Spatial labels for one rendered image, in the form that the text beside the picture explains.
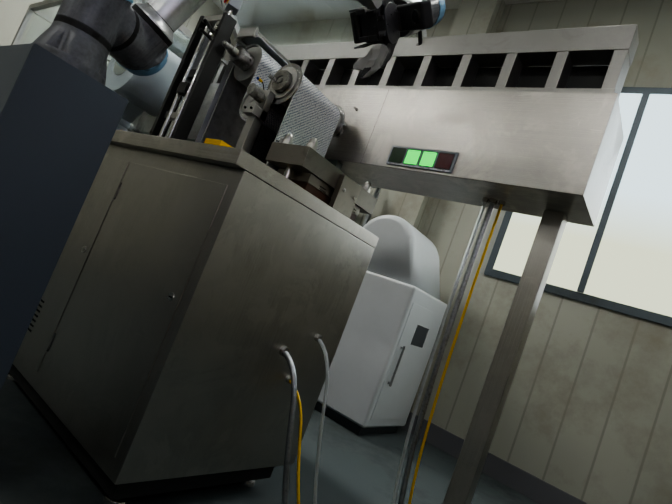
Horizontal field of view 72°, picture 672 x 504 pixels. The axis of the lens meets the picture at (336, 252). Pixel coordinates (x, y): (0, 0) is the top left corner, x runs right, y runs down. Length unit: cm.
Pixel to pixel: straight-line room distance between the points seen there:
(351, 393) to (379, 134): 152
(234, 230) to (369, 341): 166
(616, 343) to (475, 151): 182
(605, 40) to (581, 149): 34
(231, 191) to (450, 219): 250
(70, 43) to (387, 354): 204
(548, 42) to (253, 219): 105
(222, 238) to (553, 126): 97
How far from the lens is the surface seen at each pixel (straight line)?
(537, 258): 151
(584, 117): 149
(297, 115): 158
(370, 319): 268
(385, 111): 176
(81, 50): 117
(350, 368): 271
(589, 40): 163
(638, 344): 306
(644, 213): 322
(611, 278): 311
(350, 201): 149
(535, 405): 309
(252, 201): 115
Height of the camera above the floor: 66
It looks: 5 degrees up
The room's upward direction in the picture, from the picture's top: 21 degrees clockwise
